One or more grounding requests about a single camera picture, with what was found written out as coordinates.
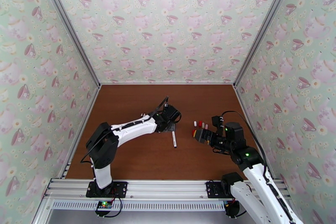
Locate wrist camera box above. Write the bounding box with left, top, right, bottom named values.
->
left=211, top=115, right=224, bottom=130
left=163, top=103, right=182, bottom=124

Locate aluminium table edge rail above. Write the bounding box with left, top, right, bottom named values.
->
left=235, top=86, right=263, bottom=153
left=61, top=86, right=102, bottom=179
left=100, top=82, right=236, bottom=86

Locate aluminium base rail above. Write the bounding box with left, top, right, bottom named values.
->
left=43, top=178, right=292, bottom=200

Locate aluminium frame post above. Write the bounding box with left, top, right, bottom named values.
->
left=35, top=0, right=102, bottom=88
left=233, top=0, right=300, bottom=89

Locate black controller board holder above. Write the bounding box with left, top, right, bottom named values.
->
left=224, top=199, right=240, bottom=217

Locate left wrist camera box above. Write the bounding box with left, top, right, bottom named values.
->
left=163, top=103, right=182, bottom=124

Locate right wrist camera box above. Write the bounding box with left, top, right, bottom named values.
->
left=211, top=115, right=224, bottom=130

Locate aluminium frame leg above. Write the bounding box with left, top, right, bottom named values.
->
left=31, top=195, right=54, bottom=224

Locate perforated metal cable tray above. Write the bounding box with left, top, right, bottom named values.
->
left=51, top=200, right=226, bottom=211

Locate controller board with LED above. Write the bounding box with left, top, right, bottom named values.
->
left=95, top=200, right=113, bottom=212

